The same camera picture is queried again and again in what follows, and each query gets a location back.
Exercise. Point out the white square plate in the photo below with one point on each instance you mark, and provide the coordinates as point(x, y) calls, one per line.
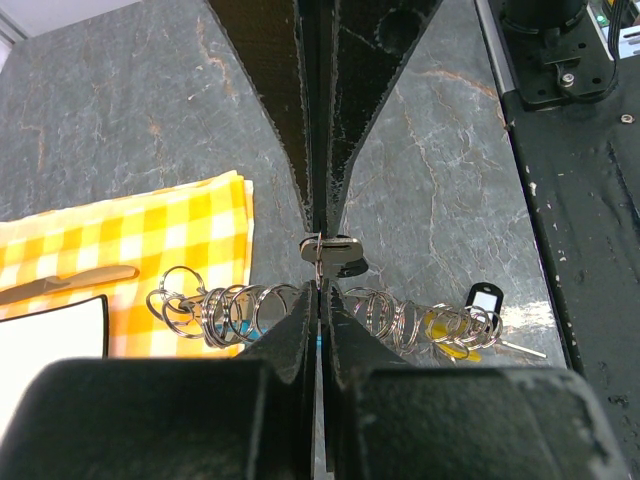
point(31, 342)

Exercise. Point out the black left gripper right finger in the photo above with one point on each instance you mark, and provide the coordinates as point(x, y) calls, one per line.
point(387, 419)

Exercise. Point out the yellow key tag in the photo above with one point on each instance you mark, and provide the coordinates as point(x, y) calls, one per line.
point(449, 331)

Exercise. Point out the black key tag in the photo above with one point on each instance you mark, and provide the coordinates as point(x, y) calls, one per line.
point(485, 299)

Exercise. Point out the orange white checkered cloth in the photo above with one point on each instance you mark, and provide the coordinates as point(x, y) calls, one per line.
point(205, 226)

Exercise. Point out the blue key tag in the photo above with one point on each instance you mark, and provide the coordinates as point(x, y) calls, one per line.
point(247, 332)

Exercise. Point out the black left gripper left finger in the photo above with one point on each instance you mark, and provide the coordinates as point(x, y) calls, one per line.
point(248, 417)

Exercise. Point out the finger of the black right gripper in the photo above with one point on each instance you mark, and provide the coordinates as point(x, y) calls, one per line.
point(266, 39)
point(372, 42)

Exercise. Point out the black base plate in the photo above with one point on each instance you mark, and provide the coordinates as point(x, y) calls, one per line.
point(573, 119)

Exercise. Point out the gold knife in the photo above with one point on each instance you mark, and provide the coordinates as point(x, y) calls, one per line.
point(52, 284)

